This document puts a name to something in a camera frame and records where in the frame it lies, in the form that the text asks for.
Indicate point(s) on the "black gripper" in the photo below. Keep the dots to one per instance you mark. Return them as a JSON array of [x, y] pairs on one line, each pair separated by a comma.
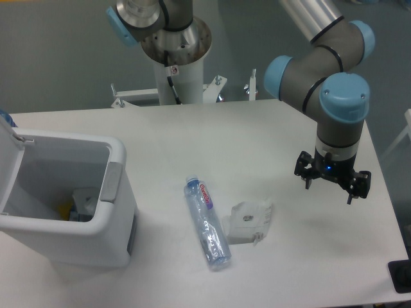
[[341, 172]]

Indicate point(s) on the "blue bottle behind can lid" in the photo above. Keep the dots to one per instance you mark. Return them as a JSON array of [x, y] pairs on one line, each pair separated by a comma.
[[8, 118]]

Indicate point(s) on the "white trash can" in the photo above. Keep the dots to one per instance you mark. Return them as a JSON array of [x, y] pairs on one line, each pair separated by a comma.
[[41, 169]]

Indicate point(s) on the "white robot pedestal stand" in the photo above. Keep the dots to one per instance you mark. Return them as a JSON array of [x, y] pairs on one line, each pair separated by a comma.
[[178, 63]]

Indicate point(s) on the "black device at table edge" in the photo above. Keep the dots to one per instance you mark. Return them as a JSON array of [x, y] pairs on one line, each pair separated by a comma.
[[400, 275]]

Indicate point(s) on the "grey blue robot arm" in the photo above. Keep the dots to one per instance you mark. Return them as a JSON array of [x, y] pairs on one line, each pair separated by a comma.
[[320, 85]]

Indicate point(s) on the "white frame at right edge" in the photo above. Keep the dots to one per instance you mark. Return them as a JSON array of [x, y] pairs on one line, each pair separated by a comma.
[[400, 142]]

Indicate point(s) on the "clear plastic water bottle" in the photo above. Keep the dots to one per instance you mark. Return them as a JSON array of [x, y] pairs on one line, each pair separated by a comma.
[[207, 224]]

